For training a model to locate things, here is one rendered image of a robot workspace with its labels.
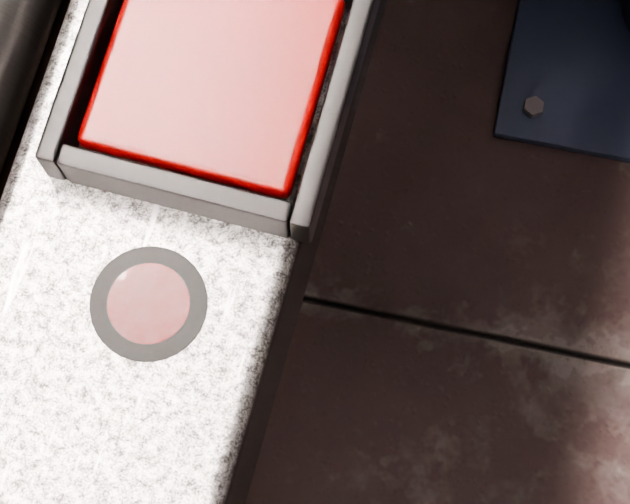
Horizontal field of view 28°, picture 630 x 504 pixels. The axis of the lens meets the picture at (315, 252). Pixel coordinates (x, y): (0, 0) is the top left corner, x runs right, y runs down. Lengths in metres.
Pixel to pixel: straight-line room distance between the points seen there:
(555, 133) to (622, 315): 0.20
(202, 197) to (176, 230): 0.02
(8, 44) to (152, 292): 0.09
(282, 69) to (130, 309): 0.08
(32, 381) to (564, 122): 1.04
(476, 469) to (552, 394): 0.11
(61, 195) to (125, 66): 0.04
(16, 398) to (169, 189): 0.07
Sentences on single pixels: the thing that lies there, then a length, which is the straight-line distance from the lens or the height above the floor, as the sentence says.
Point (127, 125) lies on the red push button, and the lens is 0.34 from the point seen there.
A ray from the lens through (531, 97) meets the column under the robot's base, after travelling 1.33.
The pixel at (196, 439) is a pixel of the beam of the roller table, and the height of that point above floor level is 0.92.
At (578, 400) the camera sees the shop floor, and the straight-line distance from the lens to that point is 1.28.
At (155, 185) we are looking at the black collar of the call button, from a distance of 0.33.
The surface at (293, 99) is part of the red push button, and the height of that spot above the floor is 0.93.
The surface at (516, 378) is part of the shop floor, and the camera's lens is 1.27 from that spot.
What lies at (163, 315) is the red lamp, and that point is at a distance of 0.34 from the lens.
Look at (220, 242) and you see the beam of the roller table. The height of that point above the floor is 0.91.
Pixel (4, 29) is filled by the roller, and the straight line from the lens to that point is 0.38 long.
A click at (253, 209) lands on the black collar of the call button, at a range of 0.33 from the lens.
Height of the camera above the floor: 1.24
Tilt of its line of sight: 75 degrees down
